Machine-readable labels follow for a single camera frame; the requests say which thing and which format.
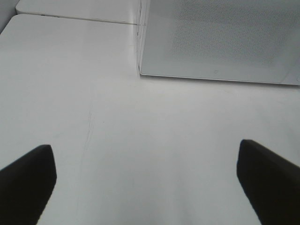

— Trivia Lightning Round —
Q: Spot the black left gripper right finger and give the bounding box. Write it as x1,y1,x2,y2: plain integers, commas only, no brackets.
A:
236,140,300,225

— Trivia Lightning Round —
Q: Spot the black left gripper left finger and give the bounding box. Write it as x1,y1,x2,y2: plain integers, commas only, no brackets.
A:
0,145,57,225

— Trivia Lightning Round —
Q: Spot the white microwave door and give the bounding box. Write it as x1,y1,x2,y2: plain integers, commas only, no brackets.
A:
139,0,300,85

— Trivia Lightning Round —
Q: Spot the white microwave oven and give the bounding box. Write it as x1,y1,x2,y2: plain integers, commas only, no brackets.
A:
135,0,151,75

